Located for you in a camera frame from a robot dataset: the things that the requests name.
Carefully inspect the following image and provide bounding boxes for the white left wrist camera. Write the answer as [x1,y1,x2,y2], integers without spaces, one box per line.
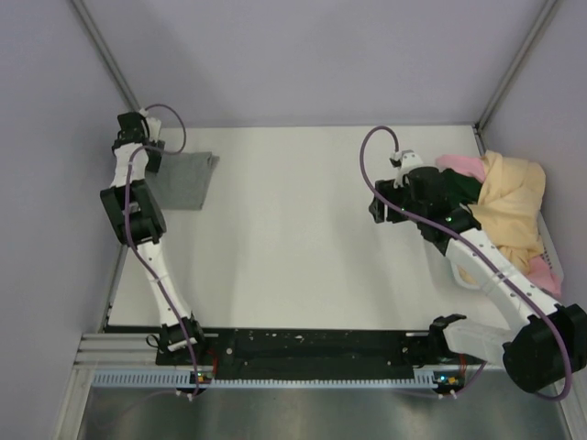
[138,108,161,141]

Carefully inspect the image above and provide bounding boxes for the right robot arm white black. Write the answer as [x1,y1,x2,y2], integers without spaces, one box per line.
[366,166,586,402]

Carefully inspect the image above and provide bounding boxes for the dark green t shirt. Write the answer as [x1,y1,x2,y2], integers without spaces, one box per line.
[441,169,482,209]

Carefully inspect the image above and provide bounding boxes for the left aluminium corner post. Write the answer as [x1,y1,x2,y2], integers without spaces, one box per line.
[67,0,147,111]

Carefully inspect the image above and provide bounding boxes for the white laundry basket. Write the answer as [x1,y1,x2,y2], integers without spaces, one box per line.
[447,214,564,294]

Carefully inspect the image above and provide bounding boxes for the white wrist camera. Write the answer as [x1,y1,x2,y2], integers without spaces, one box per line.
[390,149,425,182]
[138,108,161,141]

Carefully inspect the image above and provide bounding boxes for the grey t shirt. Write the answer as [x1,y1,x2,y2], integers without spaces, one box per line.
[146,152,220,211]

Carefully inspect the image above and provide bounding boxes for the aluminium corner post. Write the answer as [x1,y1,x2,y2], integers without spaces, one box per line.
[67,0,147,111]
[474,0,563,136]

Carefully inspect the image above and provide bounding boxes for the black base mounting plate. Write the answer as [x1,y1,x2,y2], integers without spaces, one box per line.
[155,325,487,380]

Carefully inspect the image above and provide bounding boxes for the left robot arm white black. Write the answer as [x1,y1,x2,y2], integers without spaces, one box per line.
[100,104,208,364]

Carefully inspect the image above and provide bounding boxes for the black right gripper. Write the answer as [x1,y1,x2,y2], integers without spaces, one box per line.
[370,178,426,225]

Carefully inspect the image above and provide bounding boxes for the grey slotted cable duct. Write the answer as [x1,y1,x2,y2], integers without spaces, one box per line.
[92,369,464,390]

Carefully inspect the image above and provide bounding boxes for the yellow t shirt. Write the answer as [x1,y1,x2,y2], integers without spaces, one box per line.
[451,151,546,275]

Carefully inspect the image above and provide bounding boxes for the pink t shirt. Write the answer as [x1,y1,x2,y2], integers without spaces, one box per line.
[436,151,561,298]

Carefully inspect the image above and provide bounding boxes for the right aluminium corner post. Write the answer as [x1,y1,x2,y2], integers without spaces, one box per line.
[474,0,563,136]

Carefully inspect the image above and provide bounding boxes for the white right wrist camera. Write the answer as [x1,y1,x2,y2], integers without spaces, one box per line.
[390,149,425,182]

